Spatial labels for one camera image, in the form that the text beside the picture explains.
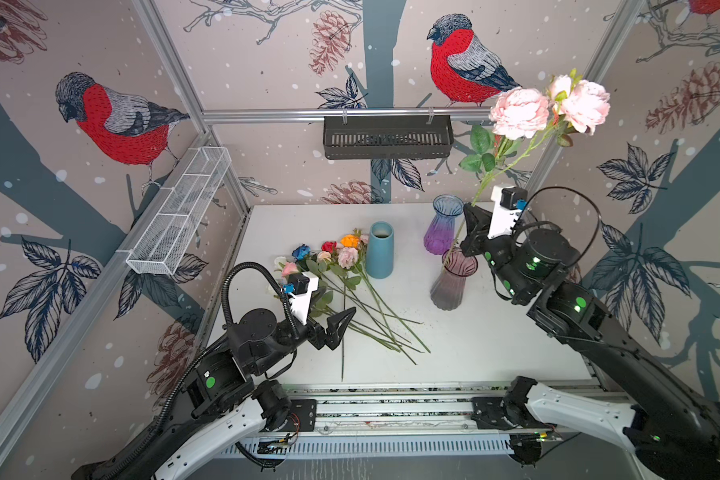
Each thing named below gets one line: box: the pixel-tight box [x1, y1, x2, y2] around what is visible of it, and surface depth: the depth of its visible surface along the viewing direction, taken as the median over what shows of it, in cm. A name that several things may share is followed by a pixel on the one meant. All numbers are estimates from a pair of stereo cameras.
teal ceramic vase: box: [366, 220, 395, 279], surface depth 90 cm
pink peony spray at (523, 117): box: [444, 69, 611, 264], surface depth 41 cm
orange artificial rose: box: [340, 234, 360, 249], surface depth 106 cm
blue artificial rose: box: [292, 244, 311, 260], surface depth 103 cm
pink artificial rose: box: [282, 262, 299, 277], surface depth 96 cm
